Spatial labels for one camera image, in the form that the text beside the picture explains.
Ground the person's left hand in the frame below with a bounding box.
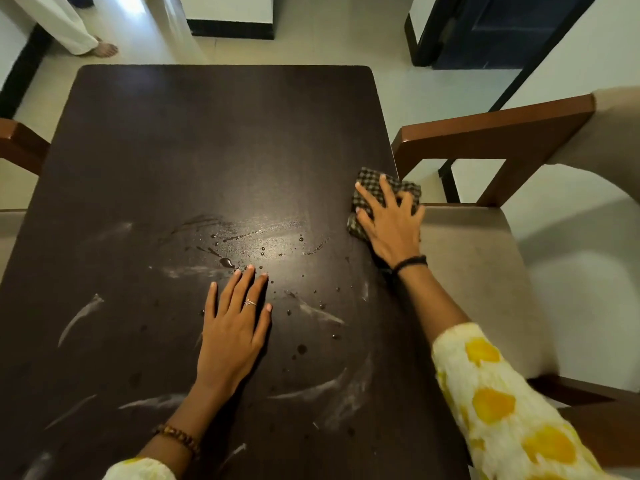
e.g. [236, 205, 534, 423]
[192, 266, 273, 398]

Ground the person's right hand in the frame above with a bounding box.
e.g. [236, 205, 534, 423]
[354, 175, 426, 269]

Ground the checked brown cleaning cloth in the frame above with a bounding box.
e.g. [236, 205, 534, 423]
[346, 167, 423, 245]

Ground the person's right forearm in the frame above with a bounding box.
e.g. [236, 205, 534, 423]
[394, 265, 473, 348]

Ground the person's left forearm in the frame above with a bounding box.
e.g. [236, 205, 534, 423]
[137, 382, 221, 475]

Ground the black wrist band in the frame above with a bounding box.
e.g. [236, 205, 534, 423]
[391, 255, 429, 274]

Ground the wooden armchair with beige cushion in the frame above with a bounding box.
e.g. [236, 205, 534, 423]
[391, 87, 640, 468]
[0, 118, 52, 280]

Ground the white yellow-spotted left sleeve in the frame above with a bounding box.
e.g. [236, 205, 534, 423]
[102, 457, 176, 480]

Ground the white yellow-spotted sleeve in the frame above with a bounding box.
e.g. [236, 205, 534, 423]
[102, 457, 176, 480]
[431, 322, 631, 480]

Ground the dark blue door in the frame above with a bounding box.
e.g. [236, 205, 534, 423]
[432, 0, 601, 70]

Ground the white yellow-spotted right sleeve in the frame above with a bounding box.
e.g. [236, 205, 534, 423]
[431, 322, 631, 480]

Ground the brown beaded bracelet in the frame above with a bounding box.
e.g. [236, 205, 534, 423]
[151, 424, 202, 456]

